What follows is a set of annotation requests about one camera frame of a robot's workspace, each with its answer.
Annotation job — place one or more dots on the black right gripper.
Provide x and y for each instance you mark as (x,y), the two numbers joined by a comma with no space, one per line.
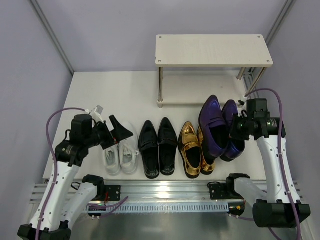
(235,128)

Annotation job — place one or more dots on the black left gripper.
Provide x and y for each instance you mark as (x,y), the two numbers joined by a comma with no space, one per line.
(109,139)

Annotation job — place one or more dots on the purple loafer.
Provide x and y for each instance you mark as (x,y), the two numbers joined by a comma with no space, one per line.
(234,147)
(214,129)

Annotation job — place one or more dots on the gold loafer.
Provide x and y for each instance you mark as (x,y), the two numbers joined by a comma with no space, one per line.
(190,150)
(207,166)

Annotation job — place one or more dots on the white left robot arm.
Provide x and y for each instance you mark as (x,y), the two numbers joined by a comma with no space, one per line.
(55,217)

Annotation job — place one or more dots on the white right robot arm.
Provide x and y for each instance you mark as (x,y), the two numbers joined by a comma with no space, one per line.
(280,205)

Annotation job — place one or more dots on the white two-tier shoe shelf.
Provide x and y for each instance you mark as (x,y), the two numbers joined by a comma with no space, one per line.
(192,67)

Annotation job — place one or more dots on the white right sneaker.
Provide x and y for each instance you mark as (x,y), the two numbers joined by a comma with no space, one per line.
(128,151)

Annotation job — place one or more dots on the white sneaker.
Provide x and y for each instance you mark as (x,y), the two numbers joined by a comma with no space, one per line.
(111,160)
(128,151)

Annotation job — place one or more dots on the black patent left loafer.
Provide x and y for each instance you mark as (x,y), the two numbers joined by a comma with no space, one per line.
(148,147)

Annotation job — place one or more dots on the black patent loafer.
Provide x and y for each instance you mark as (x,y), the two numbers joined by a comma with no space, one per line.
(148,147)
(167,143)

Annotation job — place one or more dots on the white left sneaker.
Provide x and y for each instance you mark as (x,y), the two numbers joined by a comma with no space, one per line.
(111,160)

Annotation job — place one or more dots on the black patent right loafer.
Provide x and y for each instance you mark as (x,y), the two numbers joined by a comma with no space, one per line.
(167,143)

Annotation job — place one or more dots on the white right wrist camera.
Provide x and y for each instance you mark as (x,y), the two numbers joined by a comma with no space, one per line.
(242,102)

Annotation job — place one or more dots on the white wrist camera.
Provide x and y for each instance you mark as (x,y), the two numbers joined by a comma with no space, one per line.
(242,102)
(97,111)

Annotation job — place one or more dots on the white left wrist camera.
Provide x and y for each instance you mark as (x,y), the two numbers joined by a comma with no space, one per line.
(97,111)

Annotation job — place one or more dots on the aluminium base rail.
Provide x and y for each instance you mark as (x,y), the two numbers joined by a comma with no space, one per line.
(153,190)

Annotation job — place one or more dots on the grey slotted cable duct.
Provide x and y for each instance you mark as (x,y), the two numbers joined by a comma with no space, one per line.
(172,207)

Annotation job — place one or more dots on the right corner aluminium post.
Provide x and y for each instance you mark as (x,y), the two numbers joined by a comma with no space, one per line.
(279,21)

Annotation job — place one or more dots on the corner aluminium post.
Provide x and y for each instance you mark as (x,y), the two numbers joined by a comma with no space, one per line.
(51,34)
(279,21)

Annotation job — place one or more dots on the left corner aluminium post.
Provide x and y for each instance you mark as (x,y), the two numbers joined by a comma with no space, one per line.
(51,34)

